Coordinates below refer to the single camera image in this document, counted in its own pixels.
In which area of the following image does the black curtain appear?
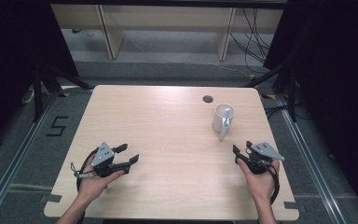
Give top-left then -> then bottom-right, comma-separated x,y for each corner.
0,0 -> 79,157
263,0 -> 358,216

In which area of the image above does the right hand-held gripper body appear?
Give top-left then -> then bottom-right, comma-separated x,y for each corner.
241,141 -> 285,175

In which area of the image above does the beige wooden desk frame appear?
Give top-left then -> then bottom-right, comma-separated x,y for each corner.
50,3 -> 284,63

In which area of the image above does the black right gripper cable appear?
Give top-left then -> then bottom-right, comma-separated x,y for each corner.
265,162 -> 282,205

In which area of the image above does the aluminium floor rail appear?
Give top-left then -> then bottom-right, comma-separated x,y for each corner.
275,93 -> 350,224
0,91 -> 59,224

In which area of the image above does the person's right hand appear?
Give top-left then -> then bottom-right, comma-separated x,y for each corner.
236,157 -> 281,203

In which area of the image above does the thin white floor cable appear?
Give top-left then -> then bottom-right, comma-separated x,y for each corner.
125,33 -> 254,77

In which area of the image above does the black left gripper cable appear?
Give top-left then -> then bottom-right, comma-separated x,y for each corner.
70,148 -> 100,193

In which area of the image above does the black metal stand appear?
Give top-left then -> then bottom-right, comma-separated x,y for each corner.
32,61 -> 95,123
242,61 -> 300,123

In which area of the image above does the bundle of black cables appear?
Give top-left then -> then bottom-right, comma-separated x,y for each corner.
228,7 -> 275,75

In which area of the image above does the person's left hand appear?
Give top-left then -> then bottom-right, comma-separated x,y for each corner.
76,154 -> 126,203

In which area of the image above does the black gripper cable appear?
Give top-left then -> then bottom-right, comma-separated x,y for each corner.
265,162 -> 282,205
70,148 -> 100,193

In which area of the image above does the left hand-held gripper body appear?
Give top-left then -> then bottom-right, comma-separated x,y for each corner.
89,141 -> 131,178

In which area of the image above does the white cup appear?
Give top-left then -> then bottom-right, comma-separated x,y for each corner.
212,103 -> 236,143

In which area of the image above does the black floor cable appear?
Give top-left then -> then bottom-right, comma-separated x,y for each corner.
263,105 -> 312,121

